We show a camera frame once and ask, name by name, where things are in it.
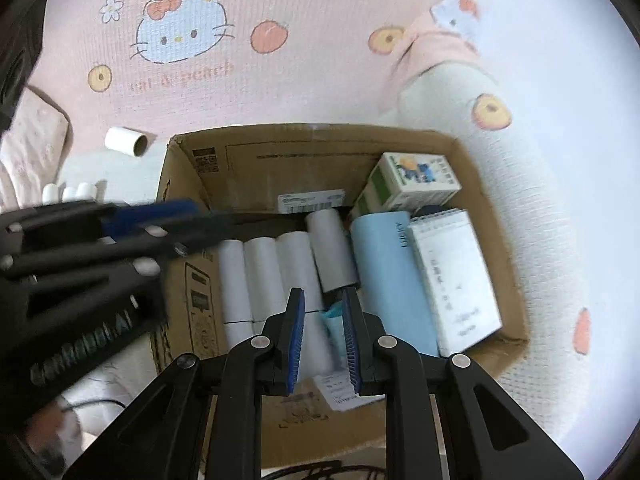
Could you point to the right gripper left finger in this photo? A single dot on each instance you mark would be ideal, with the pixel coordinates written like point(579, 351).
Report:
point(202, 418)

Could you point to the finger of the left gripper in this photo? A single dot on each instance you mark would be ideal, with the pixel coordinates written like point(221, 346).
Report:
point(127, 219)
point(170, 238)

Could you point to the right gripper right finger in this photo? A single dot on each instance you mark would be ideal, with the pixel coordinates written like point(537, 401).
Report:
point(445, 418)

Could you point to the white cardboard tube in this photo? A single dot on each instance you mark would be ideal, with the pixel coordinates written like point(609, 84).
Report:
point(235, 298)
point(69, 194)
point(86, 191)
point(297, 268)
point(264, 280)
point(50, 194)
point(331, 249)
point(126, 141)

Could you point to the pink patterned blanket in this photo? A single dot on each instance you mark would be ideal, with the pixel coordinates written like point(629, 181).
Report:
point(31, 151)

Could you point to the white spiral notebook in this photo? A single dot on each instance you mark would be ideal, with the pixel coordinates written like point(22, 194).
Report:
point(456, 279)

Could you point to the white tube in box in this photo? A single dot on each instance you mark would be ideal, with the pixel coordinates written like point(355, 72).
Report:
point(317, 356)

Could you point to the white shipping label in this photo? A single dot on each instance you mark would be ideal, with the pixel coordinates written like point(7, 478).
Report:
point(295, 203)

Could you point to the light blue notebook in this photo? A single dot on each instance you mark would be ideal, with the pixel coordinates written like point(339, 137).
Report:
point(390, 279)

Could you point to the brown cardboard box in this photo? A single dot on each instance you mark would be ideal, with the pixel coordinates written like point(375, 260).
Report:
point(246, 169)

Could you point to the green white small carton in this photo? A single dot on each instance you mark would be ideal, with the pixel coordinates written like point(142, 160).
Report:
point(406, 182)

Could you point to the pink hello kitty mat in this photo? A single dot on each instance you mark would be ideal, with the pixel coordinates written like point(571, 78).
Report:
point(543, 92)

